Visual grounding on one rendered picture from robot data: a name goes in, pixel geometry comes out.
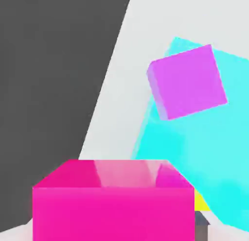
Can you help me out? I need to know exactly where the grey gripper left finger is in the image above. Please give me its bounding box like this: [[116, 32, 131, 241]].
[[0, 218, 33, 241]]

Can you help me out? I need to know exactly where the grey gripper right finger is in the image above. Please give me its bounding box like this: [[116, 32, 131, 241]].
[[194, 210, 249, 241]]

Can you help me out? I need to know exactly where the small pink cube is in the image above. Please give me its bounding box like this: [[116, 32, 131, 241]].
[[32, 159, 196, 241]]

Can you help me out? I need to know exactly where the small yellow cube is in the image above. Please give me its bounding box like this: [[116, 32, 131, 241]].
[[194, 188, 211, 212]]

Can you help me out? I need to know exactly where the small purple cube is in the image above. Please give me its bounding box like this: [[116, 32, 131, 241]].
[[146, 44, 228, 121]]

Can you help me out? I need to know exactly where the large cyan box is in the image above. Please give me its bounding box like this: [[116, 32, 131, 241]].
[[130, 36, 249, 232]]

